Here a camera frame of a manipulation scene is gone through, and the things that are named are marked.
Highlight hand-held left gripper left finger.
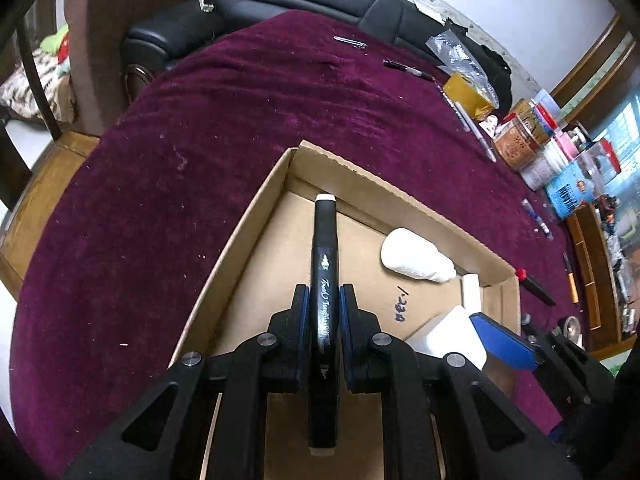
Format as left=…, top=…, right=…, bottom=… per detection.
left=62, top=284, right=313, bottom=480

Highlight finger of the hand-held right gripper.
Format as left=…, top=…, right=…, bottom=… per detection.
left=469, top=311, right=616, bottom=411
left=550, top=315, right=584, bottom=348

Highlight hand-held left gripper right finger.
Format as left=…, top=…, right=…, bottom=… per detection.
left=339, top=282, right=583, bottom=480

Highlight white rectangular box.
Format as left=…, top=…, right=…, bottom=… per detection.
left=405, top=306, right=488, bottom=369

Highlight black marker with white ends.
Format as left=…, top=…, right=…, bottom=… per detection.
left=307, top=193, right=342, bottom=456

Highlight brown cardboard box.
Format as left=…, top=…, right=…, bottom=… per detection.
left=167, top=140, right=521, bottom=480

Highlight yellow and black pen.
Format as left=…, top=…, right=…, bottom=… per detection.
left=562, top=252, right=580, bottom=305

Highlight black marker with red cap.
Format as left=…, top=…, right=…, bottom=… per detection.
left=515, top=268, right=557, bottom=307

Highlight small white eraser block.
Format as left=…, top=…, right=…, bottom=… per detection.
left=461, top=272, right=484, bottom=312

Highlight white plastic bottle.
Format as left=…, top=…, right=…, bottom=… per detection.
left=381, top=228, right=458, bottom=284

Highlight counter clutter pile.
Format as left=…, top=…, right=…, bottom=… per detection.
left=597, top=105, right=640, bottom=331

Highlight silver blue wrapper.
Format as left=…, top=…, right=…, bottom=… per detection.
left=521, top=199, right=555, bottom=242

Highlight blue cartoon label jar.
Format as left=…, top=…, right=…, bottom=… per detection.
left=543, top=160, right=602, bottom=224

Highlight white label jar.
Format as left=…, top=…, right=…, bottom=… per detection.
left=520, top=137, right=572, bottom=192

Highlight clear jar with red lid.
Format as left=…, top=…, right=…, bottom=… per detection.
left=575, top=137, right=622, bottom=196

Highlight pink plastic container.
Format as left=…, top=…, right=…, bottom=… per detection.
left=554, top=130, right=587, bottom=162

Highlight amber jar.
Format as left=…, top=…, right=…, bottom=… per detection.
left=492, top=114, right=539, bottom=174

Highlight white pen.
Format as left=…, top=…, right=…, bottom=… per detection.
left=437, top=82, right=471, bottom=134
left=462, top=110, right=497, bottom=164

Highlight maroon tablecloth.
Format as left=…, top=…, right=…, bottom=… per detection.
left=9, top=9, right=581, bottom=480

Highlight yellow foil packet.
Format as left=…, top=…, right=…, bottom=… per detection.
left=442, top=71, right=501, bottom=121

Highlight dark slim pen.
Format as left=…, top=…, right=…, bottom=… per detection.
left=382, top=59, right=436, bottom=82

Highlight black bag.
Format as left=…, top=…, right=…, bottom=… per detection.
left=470, top=42, right=514, bottom=107

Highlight clear plastic bag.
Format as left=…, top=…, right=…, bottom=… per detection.
left=425, top=27, right=489, bottom=87

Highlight white paper slip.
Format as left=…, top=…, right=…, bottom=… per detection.
left=415, top=0, right=447, bottom=24

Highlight brown upholstered chair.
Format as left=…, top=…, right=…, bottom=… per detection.
left=65, top=0, right=231, bottom=137

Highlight striped patterned cushion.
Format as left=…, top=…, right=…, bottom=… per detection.
left=0, top=25, right=76, bottom=123

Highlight dark wooden chair frame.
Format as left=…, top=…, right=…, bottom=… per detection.
left=0, top=7, right=65, bottom=213

